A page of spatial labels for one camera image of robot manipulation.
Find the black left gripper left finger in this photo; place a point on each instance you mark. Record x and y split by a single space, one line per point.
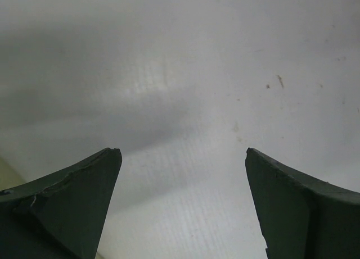
60 215

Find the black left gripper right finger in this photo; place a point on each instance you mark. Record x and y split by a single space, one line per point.
301 216

